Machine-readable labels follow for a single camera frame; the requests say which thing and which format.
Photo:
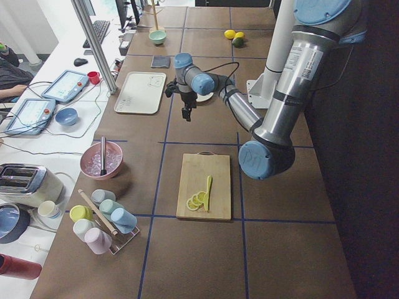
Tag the pink cup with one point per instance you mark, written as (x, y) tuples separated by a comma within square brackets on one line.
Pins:
[(97, 240)]

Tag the green bowl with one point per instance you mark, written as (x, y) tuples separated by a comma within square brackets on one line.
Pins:
[(157, 37)]

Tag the black keyboard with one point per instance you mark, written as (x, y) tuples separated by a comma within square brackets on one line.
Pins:
[(101, 29)]

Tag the cream toaster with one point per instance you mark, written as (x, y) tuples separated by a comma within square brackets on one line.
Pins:
[(29, 184)]

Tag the wooden mug stand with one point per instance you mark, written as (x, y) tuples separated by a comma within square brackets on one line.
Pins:
[(156, 26)]

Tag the yellow plastic knife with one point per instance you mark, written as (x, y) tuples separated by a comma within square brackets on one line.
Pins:
[(207, 193)]

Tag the grey cup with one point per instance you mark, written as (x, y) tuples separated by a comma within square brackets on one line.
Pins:
[(99, 195)]

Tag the grey folded cloth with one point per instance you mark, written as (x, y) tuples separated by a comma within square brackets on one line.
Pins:
[(160, 62)]

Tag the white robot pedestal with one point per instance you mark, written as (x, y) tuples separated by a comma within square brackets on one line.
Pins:
[(261, 90)]

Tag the green cup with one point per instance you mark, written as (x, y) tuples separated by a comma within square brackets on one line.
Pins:
[(107, 206)]

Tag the teach pendant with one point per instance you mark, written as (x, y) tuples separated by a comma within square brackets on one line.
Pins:
[(32, 117), (66, 87)]

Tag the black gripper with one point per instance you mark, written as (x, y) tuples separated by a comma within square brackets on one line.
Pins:
[(189, 99)]

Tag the cream round plate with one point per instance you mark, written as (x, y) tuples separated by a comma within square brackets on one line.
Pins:
[(203, 98)]

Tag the bamboo cutting board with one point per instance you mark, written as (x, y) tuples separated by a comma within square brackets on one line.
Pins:
[(194, 171)]

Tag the blue cup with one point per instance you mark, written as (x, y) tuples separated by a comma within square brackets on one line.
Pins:
[(124, 220)]

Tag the white cup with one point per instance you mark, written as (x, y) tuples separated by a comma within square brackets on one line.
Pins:
[(81, 227)]

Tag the teach pendant far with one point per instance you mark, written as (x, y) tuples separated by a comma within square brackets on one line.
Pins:
[(66, 87)]

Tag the lemon slice near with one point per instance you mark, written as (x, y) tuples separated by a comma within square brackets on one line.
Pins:
[(201, 196)]

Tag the red cup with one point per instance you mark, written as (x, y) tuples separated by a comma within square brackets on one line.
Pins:
[(94, 77)]

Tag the aluminium frame post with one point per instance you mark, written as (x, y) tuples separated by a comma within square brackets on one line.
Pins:
[(99, 56)]

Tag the teach pendant near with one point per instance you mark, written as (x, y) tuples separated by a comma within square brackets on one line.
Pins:
[(32, 117)]

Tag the cream rectangular tray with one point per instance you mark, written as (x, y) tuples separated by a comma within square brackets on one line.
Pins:
[(141, 93)]

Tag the metal tongs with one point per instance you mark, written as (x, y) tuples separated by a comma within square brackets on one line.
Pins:
[(103, 170)]

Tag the clear acrylic cup rack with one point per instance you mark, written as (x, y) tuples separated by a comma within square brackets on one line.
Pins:
[(118, 241)]

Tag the pink bowl with ice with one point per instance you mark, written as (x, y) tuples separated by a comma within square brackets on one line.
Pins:
[(90, 162)]

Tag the green lime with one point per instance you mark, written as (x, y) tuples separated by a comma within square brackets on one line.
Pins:
[(238, 42)]

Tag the yellow cup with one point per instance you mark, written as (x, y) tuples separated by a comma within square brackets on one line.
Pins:
[(81, 212)]

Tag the black computer mouse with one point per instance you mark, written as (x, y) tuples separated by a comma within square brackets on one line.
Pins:
[(80, 61)]

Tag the dark blue bowl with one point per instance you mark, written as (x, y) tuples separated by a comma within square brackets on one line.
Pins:
[(14, 222)]

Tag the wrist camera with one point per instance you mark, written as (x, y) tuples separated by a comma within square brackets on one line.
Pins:
[(171, 88)]

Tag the paper cup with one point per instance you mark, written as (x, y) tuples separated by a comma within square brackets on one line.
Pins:
[(49, 209)]

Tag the person forearm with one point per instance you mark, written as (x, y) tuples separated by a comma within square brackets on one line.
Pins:
[(13, 92)]

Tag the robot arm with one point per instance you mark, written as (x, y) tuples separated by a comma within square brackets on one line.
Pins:
[(304, 35)]

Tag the yellow lemon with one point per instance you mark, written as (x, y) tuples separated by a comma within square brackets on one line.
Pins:
[(239, 35), (229, 34)]

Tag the red bottle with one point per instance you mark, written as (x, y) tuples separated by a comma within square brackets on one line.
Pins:
[(19, 268)]

